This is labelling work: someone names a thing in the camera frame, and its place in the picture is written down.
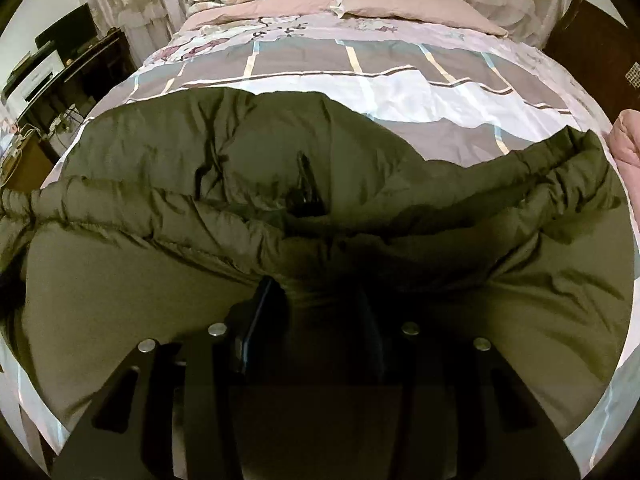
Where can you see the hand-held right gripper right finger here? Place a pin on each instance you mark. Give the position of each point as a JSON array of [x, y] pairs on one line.
[[405, 360]]

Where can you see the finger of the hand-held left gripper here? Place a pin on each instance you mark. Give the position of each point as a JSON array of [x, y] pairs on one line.
[[307, 195]]

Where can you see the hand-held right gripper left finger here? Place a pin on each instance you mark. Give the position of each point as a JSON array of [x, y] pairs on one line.
[[260, 315]]

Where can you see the olive green hooded jacket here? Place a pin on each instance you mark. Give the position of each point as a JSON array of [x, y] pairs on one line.
[[150, 160]]

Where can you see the bed with printed checked sheet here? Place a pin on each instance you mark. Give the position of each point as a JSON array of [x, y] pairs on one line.
[[400, 95]]

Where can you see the pink pillow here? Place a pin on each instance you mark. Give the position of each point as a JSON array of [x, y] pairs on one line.
[[280, 2], [415, 7]]

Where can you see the black desk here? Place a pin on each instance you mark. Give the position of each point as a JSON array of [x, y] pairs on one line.
[[105, 65]]

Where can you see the white power strip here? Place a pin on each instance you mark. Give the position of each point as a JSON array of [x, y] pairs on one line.
[[65, 120]]

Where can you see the wooden cabinet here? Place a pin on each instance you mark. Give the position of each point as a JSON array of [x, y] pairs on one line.
[[30, 165]]

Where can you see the black computer monitor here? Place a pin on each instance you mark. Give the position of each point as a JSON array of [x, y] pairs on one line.
[[70, 30]]

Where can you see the white printer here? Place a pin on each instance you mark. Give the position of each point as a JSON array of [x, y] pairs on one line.
[[40, 72]]

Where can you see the folded pink quilt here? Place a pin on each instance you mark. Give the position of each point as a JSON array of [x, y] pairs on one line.
[[627, 145]]

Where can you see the dark wooden headboard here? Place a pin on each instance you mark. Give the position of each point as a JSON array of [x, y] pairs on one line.
[[585, 45]]

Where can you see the white patterned sticker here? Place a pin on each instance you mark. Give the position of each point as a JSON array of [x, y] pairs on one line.
[[634, 72]]

